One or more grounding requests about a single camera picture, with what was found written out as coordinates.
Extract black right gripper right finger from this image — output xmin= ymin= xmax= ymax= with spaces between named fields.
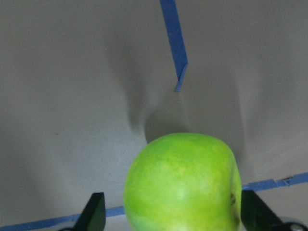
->
xmin=241 ymin=190 xmax=286 ymax=231

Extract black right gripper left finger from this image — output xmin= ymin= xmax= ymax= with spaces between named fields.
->
xmin=73 ymin=192 xmax=106 ymax=231

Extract green apple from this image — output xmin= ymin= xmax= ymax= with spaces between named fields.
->
xmin=123 ymin=133 xmax=242 ymax=231

